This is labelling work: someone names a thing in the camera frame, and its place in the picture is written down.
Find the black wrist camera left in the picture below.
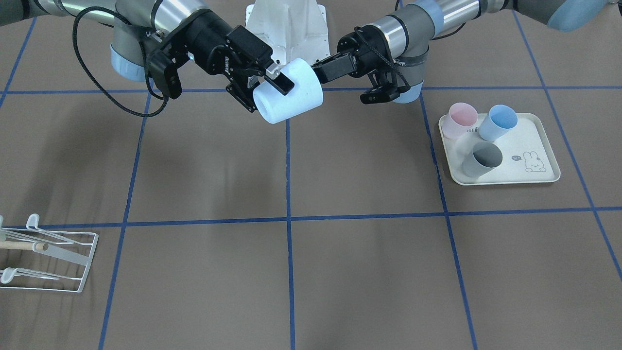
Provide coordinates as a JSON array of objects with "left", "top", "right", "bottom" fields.
[{"left": 360, "top": 83, "right": 410, "bottom": 105}]

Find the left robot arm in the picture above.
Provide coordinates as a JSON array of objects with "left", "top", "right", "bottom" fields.
[{"left": 312, "top": 0, "right": 607, "bottom": 104}]

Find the pink cup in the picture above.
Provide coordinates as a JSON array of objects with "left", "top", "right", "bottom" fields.
[{"left": 440, "top": 102, "right": 479, "bottom": 140}]

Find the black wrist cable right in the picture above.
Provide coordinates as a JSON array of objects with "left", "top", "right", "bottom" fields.
[{"left": 72, "top": 6, "right": 171, "bottom": 118}]

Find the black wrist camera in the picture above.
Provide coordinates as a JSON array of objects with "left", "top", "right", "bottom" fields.
[
  {"left": 360, "top": 83, "right": 410, "bottom": 105},
  {"left": 147, "top": 50, "right": 189, "bottom": 99}
]

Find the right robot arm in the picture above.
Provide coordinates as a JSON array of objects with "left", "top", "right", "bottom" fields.
[{"left": 1, "top": 0, "right": 294, "bottom": 112}]

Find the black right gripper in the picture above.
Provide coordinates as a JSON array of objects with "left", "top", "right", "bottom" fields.
[{"left": 160, "top": 10, "right": 295, "bottom": 112}]

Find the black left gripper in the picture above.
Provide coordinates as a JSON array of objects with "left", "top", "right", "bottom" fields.
[{"left": 311, "top": 24, "right": 397, "bottom": 87}]

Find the white pedestal column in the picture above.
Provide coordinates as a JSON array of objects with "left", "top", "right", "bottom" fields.
[{"left": 245, "top": 0, "right": 330, "bottom": 67}]

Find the white wire cup rack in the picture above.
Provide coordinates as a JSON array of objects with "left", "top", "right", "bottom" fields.
[{"left": 1, "top": 213, "right": 99, "bottom": 293}]

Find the cream plastic tray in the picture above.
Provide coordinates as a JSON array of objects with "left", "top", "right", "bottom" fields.
[{"left": 441, "top": 113, "right": 561, "bottom": 186}]

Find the light blue cup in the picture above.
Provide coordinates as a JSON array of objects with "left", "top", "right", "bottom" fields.
[
  {"left": 253, "top": 58, "right": 324, "bottom": 124},
  {"left": 478, "top": 105, "right": 518, "bottom": 142}
]

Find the grey cup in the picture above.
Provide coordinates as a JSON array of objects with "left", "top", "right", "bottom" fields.
[{"left": 462, "top": 142, "right": 503, "bottom": 177}]

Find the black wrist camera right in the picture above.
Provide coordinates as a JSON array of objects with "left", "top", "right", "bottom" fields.
[{"left": 147, "top": 50, "right": 189, "bottom": 99}]

